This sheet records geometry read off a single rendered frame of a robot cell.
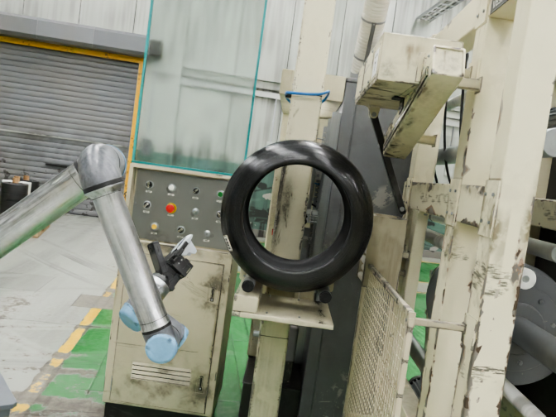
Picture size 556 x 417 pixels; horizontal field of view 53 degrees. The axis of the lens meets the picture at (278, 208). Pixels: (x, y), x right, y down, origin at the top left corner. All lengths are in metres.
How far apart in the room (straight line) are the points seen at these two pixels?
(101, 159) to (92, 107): 9.59
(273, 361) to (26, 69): 9.75
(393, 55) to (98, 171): 0.93
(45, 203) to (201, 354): 1.30
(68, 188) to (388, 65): 1.04
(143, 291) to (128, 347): 1.25
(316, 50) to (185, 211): 1.00
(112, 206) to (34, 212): 0.28
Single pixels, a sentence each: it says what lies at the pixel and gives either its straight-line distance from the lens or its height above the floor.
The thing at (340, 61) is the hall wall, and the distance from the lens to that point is 11.49.
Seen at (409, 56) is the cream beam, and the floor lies 1.72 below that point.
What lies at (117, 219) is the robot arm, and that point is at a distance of 1.64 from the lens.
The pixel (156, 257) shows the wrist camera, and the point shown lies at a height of 0.98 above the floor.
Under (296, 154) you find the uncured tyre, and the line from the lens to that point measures 1.96.
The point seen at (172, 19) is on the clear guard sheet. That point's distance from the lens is 2.84.
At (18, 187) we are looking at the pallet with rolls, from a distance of 8.20.
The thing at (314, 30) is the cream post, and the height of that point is 1.92.
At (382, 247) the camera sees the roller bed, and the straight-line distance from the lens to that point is 2.31.
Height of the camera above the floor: 1.32
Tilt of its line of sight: 4 degrees down
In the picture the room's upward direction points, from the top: 8 degrees clockwise
